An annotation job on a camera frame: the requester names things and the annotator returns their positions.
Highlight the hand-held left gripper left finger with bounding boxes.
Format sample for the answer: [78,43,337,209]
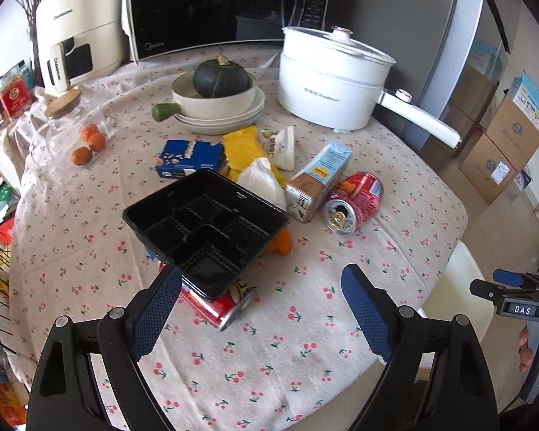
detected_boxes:
[26,264,183,431]

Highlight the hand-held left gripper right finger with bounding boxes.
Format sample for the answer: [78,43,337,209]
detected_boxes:
[340,264,499,431]

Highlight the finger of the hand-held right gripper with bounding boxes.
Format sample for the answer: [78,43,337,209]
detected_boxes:
[470,278,522,301]
[493,268,539,289]

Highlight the crushed red drink can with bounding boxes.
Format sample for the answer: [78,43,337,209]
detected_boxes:
[180,276,258,330]
[324,171,384,234]

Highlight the black plastic compartment tray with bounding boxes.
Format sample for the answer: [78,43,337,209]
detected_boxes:
[122,169,290,302]

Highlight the orange peel piece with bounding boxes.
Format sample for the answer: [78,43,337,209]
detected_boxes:
[266,229,292,256]

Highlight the brown and blue milk carton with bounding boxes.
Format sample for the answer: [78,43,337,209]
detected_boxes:
[285,141,353,223]

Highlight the white tissue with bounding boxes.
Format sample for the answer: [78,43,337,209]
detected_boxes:
[237,157,288,211]

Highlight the person's right hand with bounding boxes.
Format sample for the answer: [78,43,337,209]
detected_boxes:
[518,323,539,374]

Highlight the white chair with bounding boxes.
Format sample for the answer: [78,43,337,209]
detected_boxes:
[419,240,497,371]

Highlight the cherry print tablecloth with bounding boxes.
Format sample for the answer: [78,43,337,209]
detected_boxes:
[9,41,470,431]

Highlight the brown cardboard box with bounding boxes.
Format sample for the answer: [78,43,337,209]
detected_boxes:
[485,94,539,175]
[459,134,519,206]

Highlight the blue snack carton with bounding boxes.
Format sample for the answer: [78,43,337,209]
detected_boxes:
[156,139,227,179]

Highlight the colourful snack packets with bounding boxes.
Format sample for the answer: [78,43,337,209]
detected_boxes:
[0,346,31,429]

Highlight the blue and white box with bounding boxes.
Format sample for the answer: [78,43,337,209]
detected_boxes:
[507,71,539,131]

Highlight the yellow plastic wrapper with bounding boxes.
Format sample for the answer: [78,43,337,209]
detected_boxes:
[221,126,289,186]

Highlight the white plastic wrapper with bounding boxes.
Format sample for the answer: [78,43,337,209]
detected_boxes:
[261,126,298,171]

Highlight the cream plate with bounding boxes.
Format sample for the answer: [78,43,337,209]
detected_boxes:
[174,86,267,129]
[174,103,266,136]

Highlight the glass jar with wooden lid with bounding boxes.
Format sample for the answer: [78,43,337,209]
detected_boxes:
[28,89,114,170]

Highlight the white electric cooking pot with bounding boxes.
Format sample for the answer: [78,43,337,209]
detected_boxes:
[277,26,462,149]

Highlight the dark green pumpkin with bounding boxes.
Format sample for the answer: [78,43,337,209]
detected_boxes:
[193,55,252,98]

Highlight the grey refrigerator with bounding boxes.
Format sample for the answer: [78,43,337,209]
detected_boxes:
[393,0,512,172]

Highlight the red tin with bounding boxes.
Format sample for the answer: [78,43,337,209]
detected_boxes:
[0,75,31,120]

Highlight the white pot glass lid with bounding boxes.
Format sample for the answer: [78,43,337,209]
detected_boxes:
[282,26,396,66]

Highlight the cream air fryer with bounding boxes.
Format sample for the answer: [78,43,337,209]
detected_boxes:
[35,0,126,95]

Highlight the black and white microwave oven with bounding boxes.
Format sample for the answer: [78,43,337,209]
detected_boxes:
[122,0,335,64]

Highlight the dried branches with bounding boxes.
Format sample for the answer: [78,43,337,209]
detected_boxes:
[14,0,43,57]

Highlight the cream saucepan with green handle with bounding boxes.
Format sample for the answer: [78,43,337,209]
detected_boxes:
[152,70,258,123]

